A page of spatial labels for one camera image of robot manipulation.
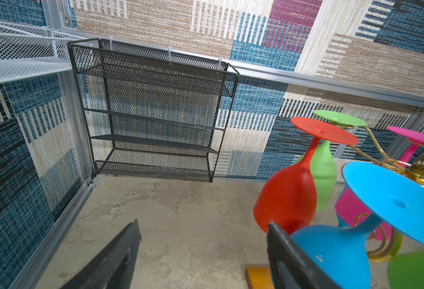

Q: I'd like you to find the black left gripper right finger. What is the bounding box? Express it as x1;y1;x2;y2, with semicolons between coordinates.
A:
267;222;339;289

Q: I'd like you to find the white mesh wall basket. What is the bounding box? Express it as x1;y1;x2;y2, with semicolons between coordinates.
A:
0;21;84;84

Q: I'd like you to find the red wine glass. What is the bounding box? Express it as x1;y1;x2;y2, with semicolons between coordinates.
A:
253;117;359;235

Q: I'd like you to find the black mesh shelf rack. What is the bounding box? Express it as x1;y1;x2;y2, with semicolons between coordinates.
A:
67;38;240;183

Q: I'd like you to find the gold wire glass rack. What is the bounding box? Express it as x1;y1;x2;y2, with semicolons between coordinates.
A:
329;120;424;263

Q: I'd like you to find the green wine glass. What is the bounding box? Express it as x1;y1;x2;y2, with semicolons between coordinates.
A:
387;250;424;289
310;110;367;211

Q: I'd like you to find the left blue wine glass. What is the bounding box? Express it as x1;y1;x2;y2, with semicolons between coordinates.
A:
288;162;424;289

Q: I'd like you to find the pink wine glass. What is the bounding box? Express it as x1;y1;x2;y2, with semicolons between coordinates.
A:
335;126;424;228

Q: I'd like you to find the wooden rack base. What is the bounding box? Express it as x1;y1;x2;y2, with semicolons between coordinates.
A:
245;266;274;289

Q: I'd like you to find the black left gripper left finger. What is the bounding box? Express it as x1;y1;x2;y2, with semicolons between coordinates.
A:
62;220;142;289

